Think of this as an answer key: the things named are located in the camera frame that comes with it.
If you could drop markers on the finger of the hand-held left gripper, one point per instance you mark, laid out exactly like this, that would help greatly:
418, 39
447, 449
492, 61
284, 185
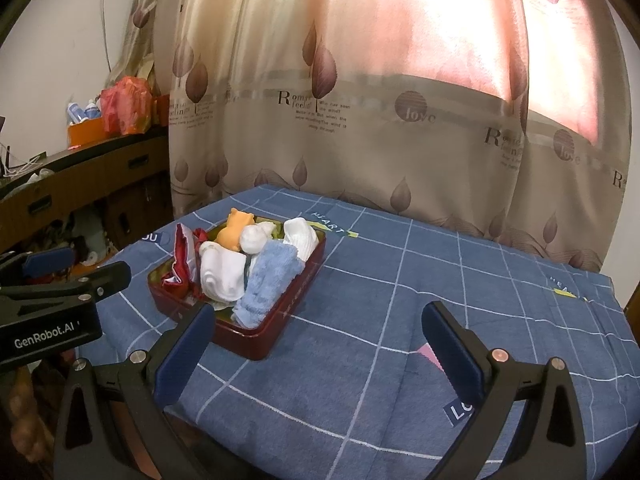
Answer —
47, 262
100, 280

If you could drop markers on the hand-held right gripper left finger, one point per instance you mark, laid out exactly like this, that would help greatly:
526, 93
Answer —
185, 350

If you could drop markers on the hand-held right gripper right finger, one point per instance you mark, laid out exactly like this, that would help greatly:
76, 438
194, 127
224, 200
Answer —
450, 355

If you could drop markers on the red metal tin box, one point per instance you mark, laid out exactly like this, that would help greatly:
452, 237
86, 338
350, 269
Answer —
270, 340

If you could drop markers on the white knit work glove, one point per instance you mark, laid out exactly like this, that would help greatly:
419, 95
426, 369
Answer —
220, 270

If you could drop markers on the light blue towel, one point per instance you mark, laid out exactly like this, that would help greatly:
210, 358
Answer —
265, 285

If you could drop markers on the white fluffy plush toy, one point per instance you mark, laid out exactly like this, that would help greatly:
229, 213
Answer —
252, 240

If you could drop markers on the orange rubber animal toy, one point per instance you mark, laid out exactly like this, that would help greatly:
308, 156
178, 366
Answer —
234, 230

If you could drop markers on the white sock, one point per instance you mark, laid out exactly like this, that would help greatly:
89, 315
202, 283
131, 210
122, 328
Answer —
300, 235

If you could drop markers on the person's left hand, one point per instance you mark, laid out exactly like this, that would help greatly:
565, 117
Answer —
22, 420

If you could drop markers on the pile of assorted clutter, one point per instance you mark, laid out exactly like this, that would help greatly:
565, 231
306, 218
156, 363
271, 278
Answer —
85, 240

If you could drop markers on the brown cardboard box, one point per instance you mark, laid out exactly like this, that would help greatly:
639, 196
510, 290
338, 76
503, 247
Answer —
135, 210

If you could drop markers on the blue checked blanket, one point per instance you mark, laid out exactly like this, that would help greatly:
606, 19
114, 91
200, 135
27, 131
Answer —
425, 270

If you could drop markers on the brown wooden cabinet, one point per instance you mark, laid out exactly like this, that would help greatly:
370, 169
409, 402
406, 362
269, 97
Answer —
100, 165

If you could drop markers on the orange storage box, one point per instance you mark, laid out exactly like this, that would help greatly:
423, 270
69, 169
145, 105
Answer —
85, 132

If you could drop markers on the blue and white bottle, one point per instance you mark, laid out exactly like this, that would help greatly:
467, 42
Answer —
75, 112
92, 109

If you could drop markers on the red plastic bag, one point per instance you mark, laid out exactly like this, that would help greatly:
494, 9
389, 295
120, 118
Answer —
127, 105

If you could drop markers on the red carton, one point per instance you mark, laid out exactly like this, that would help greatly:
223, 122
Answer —
161, 110

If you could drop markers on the beige leaf print curtain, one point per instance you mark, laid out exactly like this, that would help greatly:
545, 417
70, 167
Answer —
375, 110

